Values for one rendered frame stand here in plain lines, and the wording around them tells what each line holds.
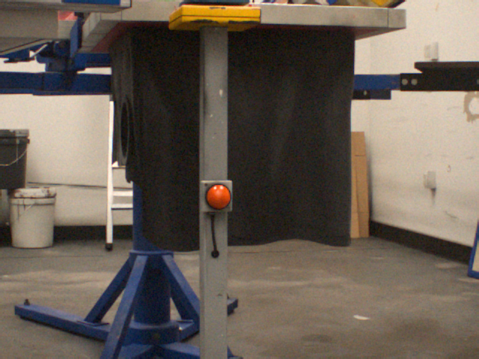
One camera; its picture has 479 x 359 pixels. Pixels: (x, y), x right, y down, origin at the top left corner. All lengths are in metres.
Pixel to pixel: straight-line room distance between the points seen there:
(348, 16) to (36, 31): 0.62
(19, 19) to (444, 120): 4.44
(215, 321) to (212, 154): 0.28
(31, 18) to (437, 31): 4.52
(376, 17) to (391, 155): 4.68
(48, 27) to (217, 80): 0.28
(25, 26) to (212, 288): 0.52
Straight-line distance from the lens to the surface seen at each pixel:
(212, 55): 1.58
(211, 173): 1.58
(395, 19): 1.89
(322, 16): 1.84
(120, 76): 2.14
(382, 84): 2.99
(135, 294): 3.08
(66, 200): 6.49
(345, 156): 1.94
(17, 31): 1.53
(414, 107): 6.18
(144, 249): 3.18
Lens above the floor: 0.76
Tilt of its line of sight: 3 degrees down
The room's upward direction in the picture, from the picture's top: straight up
